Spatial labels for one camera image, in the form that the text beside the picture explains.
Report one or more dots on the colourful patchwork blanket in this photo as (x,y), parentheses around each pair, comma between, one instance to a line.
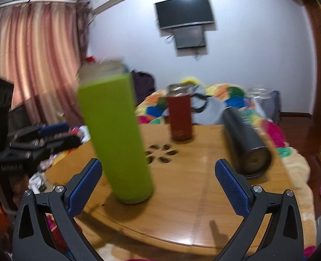
(264,115)

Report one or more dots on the dark purple clothing pile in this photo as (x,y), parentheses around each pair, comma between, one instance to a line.
(144,85)

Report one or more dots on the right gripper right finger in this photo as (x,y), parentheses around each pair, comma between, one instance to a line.
(271,228)

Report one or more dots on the small wall monitor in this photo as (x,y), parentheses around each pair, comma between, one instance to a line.
(189,37)

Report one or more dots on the wall mounted black television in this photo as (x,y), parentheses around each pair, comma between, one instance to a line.
(180,13)

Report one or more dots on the yellow curved pillow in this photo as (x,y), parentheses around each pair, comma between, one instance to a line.
(190,81)

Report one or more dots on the red thermos cup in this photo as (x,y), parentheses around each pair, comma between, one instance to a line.
(178,99)

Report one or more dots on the pink striped curtain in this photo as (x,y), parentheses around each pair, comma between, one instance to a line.
(42,47)

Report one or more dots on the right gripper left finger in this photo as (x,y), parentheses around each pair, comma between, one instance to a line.
(45,228)

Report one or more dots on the grey black white cloth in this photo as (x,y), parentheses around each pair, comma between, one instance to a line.
(205,109)

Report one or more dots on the green sleeved glass bottle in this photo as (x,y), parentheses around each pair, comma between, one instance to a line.
(106,99)

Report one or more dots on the clear glass jar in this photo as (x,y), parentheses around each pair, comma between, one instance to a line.
(258,93)

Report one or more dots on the black thermos bottle lying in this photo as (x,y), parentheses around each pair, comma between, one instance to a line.
(250,156)

